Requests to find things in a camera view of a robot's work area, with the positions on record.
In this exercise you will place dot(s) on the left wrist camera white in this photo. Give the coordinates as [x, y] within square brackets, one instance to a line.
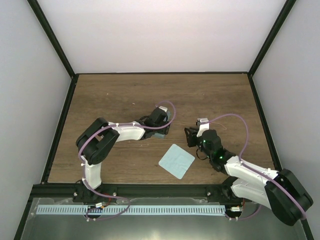
[165, 109]

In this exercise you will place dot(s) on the black frame post right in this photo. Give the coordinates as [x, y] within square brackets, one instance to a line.
[281, 18]

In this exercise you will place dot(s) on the pink sunglasses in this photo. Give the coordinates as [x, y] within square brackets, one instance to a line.
[221, 125]

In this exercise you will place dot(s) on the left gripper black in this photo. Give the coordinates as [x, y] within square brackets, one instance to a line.
[165, 128]

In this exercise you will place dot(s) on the light blue cleaning cloth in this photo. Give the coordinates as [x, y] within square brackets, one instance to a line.
[176, 161]

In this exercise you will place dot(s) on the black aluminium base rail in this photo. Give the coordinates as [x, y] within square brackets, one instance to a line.
[220, 193]

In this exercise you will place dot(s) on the black frame post left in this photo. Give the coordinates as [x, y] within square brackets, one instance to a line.
[42, 19]

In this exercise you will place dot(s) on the light blue slotted strip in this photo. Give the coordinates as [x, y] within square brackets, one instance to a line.
[139, 210]

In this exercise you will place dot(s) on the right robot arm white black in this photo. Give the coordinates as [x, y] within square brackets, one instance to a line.
[279, 191]

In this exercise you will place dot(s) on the black frame post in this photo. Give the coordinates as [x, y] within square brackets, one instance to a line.
[281, 18]
[42, 19]

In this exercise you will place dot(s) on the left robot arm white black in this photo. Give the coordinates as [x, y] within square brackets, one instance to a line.
[96, 142]

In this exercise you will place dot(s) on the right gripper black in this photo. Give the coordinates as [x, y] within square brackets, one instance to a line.
[191, 139]

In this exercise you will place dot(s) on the blue-grey glasses case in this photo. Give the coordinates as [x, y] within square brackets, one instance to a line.
[161, 134]

